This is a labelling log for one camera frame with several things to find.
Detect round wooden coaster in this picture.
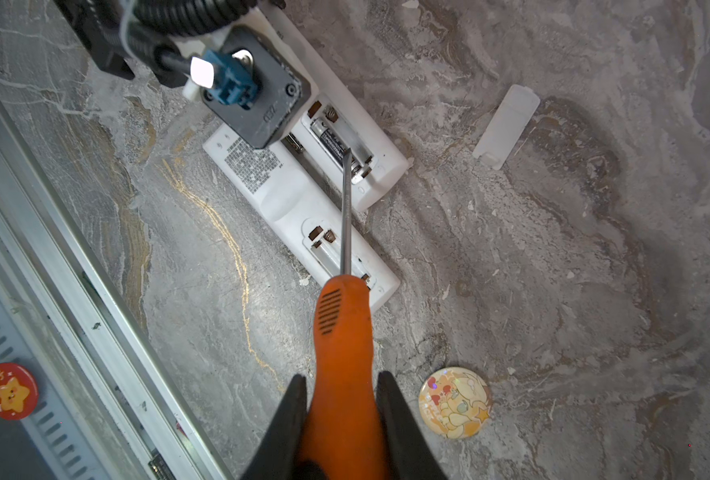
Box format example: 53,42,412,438
418,367,492,440

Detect black batteries in remote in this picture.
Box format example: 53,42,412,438
310,117,373,184

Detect aluminium front rail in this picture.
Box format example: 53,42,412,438
0,101,230,479

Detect white battery cover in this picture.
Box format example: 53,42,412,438
472,84,541,170

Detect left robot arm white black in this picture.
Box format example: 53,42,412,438
55,0,259,88

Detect orange handled screwdriver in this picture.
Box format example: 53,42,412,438
298,152,390,479

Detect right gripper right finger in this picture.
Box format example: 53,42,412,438
376,371,447,479

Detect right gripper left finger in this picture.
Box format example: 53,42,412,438
241,374,307,479

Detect white remote control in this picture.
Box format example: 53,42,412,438
258,5,410,212
203,124,402,313

